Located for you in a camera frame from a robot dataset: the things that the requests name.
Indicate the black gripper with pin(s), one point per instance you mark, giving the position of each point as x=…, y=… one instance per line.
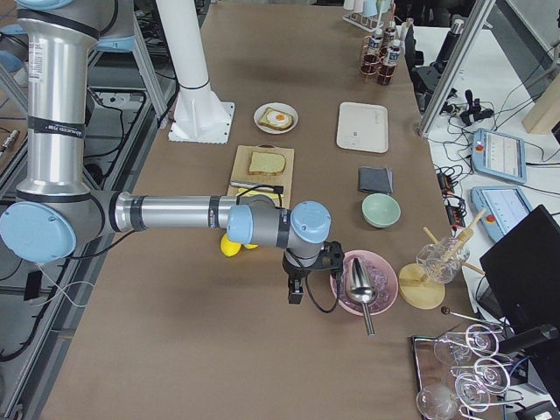
x=296, y=270

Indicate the plain bread slice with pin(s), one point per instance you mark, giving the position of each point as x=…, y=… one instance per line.
x=264, y=163

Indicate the toast with fried egg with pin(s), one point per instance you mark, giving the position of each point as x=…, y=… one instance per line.
x=275, y=119

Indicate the white round plate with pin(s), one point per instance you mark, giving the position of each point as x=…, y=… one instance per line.
x=280, y=106

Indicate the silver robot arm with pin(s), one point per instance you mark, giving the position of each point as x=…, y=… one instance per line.
x=56, y=212

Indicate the cream rectangular tray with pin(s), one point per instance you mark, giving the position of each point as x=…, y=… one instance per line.
x=363, y=127

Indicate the mirrored glass tray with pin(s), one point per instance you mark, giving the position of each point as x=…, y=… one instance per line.
x=430, y=370

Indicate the steel ice scoop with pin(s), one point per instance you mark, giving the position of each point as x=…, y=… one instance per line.
x=361, y=291

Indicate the pink bowl with ice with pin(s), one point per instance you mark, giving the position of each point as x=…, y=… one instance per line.
x=383, y=278

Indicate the yellow plastic knife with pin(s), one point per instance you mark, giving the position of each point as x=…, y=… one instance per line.
x=246, y=192

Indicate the mint green bowl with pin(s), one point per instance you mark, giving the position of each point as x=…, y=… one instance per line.
x=380, y=210

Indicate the wooden mug tree stand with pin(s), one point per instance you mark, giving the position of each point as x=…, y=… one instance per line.
x=416, y=288

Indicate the wooden cutting board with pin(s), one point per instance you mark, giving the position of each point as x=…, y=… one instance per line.
x=240, y=171

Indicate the grey folded cloth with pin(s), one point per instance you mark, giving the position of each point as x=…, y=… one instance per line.
x=375, y=180

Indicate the clear glass mug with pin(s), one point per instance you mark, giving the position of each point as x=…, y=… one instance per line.
x=442, y=261

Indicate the clear wine glass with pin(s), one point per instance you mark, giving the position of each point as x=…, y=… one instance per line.
x=490, y=373
x=458, y=348
x=466, y=399

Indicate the blue teach pendant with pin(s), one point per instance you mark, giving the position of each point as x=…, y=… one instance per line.
x=505, y=207
x=499, y=155

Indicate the black computer monitor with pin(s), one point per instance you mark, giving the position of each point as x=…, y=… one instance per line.
x=522, y=269

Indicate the dark sauce bottle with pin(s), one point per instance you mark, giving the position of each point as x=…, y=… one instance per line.
x=389, y=34
x=391, y=57
x=373, y=47

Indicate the white cup rack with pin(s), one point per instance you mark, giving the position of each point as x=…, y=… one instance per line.
x=368, y=14

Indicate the black water bottle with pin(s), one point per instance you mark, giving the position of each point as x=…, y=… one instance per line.
x=450, y=41

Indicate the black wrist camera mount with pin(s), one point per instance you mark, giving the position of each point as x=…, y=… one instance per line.
x=332, y=258

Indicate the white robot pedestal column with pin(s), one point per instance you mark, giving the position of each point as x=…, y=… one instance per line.
x=199, y=115

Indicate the copper wire bottle rack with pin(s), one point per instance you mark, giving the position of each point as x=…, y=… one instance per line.
x=376, y=71

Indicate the aluminium frame post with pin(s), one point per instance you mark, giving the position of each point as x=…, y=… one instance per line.
x=474, y=37

